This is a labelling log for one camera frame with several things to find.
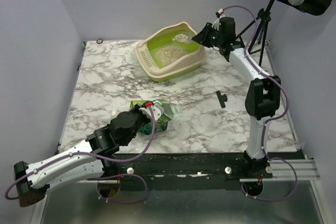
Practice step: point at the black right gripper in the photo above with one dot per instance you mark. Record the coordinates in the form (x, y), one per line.
(210, 33)

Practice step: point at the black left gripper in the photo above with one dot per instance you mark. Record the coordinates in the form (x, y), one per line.
(144, 116)

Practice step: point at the clear plastic litter scoop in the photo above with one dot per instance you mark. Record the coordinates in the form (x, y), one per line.
(184, 37)

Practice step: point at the green cat litter bag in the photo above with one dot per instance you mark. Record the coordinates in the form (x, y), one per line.
(164, 111)

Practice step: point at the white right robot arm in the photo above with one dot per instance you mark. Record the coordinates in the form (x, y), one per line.
(263, 95)

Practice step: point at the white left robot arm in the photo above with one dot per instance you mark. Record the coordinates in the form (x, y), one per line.
(89, 159)

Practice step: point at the clean litter pile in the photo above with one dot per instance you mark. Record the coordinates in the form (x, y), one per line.
(168, 54)

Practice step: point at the green and beige litter box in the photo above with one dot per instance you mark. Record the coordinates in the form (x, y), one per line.
(145, 52)

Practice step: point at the black tripod stand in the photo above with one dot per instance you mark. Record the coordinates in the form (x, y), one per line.
(261, 21)

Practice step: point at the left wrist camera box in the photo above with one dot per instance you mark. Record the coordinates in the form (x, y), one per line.
(147, 104)

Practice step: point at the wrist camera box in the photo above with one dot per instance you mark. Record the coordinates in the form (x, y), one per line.
(220, 14)
(147, 104)

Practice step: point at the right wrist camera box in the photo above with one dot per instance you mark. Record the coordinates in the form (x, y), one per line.
(220, 14)

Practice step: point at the black mounting rail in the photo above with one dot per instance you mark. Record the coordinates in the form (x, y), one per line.
(180, 171)

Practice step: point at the black T-shaped bracket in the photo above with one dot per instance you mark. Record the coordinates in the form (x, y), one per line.
(222, 98)

